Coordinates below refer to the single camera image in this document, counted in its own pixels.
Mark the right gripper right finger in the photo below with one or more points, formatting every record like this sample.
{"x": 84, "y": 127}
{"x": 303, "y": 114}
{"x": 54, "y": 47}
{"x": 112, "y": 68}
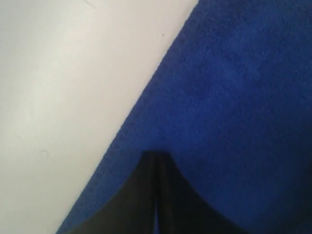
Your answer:
{"x": 180, "y": 209}

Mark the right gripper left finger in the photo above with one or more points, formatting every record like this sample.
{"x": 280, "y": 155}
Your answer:
{"x": 132, "y": 209}

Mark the blue microfiber cloth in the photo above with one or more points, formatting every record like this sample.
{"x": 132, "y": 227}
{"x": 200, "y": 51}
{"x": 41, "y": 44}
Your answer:
{"x": 231, "y": 102}

